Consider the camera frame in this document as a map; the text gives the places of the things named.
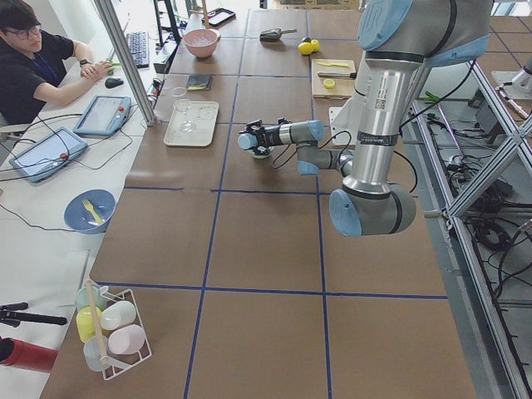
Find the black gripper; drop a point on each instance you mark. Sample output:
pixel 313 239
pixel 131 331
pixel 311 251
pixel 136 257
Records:
pixel 269 135

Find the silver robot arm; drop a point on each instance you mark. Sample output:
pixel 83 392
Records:
pixel 401 42

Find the metal ice scoop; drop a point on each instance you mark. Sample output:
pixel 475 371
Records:
pixel 274 34

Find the pink bowl with ice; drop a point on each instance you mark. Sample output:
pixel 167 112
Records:
pixel 201 42

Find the blue bowl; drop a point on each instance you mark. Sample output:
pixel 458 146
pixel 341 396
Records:
pixel 77 218

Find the cream serving tray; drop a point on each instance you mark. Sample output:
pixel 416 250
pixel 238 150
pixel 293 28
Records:
pixel 204 115

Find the clear wine glass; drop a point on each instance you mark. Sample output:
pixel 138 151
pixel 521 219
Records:
pixel 182 106

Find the half lemon slice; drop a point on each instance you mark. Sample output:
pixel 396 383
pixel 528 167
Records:
pixel 329 83

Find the wooden cutting board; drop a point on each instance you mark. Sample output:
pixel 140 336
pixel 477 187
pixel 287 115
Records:
pixel 344 87

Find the yellow plastic knife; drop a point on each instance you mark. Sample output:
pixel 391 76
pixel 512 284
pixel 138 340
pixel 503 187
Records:
pixel 333 64

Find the clear glass dish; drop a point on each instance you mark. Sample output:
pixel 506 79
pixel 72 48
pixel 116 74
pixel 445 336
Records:
pixel 179 92

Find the yellow lemon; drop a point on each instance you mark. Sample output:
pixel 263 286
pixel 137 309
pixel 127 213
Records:
pixel 315 44
pixel 305 48

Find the black keyboard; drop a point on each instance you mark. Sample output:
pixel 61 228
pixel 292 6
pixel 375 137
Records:
pixel 138 45

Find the upper blue teach pendant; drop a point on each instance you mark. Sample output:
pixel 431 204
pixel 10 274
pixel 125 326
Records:
pixel 104 116

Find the blue teach pendant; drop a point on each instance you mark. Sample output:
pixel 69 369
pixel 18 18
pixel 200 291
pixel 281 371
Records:
pixel 44 158
pixel 104 116

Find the black computer mouse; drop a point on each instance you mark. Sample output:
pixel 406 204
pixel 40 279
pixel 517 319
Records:
pixel 113 82

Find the yellow plastic fork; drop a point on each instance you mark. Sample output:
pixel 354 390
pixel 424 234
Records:
pixel 90 208

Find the lower blue teach pendant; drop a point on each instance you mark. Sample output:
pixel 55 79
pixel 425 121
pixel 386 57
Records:
pixel 44 158

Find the seated person black shirt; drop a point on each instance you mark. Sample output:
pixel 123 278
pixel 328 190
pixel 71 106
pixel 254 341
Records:
pixel 39 68

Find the black tripod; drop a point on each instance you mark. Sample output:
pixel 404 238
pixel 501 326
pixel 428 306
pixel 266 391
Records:
pixel 14 314

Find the red bottle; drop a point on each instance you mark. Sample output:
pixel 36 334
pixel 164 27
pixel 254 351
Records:
pixel 25 355

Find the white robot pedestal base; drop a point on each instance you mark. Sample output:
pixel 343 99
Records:
pixel 344 121

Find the aluminium frame post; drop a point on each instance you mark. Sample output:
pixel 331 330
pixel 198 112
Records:
pixel 112 25

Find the white wire cup rack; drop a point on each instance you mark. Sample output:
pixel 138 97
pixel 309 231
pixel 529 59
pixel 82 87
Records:
pixel 111 330

